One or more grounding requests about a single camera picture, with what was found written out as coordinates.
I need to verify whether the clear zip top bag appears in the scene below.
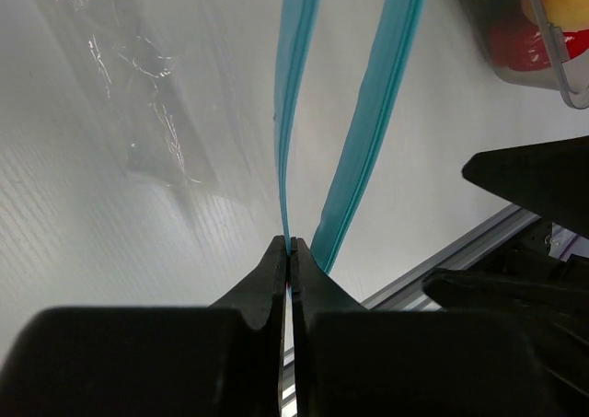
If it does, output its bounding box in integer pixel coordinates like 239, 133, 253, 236
27, 0, 434, 278

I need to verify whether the red toy bell pepper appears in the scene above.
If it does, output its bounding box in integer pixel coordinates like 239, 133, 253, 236
487, 16, 589, 72

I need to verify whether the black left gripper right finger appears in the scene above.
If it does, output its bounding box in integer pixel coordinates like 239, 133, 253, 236
290, 239, 588, 416

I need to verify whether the aluminium mounting rail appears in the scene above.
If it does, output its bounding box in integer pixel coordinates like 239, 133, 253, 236
289, 206, 552, 416

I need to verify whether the clear plastic food bin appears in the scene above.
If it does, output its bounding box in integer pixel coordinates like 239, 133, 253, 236
459, 0, 588, 110

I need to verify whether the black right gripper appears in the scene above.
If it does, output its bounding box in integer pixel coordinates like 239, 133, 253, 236
422, 136, 588, 389

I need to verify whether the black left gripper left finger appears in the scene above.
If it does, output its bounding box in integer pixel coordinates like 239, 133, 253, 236
1, 236, 287, 416

